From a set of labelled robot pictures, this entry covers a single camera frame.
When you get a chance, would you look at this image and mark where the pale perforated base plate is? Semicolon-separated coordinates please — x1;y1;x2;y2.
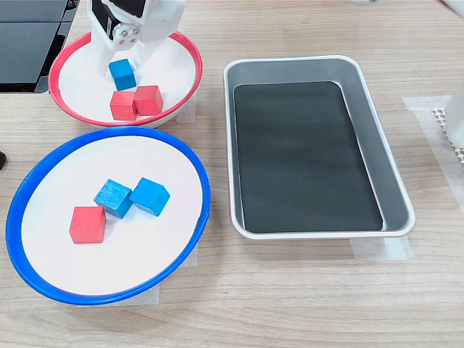
431;107;464;170

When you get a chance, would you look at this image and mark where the black tray mat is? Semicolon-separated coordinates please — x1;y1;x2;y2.
233;80;384;234

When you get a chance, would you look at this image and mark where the steel tray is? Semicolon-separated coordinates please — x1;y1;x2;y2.
223;54;417;241

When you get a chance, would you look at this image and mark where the red wooden cube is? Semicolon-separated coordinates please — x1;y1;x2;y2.
68;206;107;245
109;90;138;121
133;85;164;117

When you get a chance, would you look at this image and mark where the blue wooden cube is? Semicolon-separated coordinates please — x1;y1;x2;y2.
128;177;171;218
107;58;138;91
93;178;133;220

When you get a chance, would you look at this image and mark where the red-rimmed white plate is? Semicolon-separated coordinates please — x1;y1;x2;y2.
48;30;204;128

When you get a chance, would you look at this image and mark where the black flat device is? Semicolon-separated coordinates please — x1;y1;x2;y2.
0;0;81;95

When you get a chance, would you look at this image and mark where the blue-rimmed white plate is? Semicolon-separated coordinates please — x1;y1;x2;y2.
5;125;212;307

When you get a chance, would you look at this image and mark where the translucent tape strip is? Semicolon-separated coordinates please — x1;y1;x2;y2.
77;281;160;307
183;246;199;268
349;237;415;261
176;88;199;123

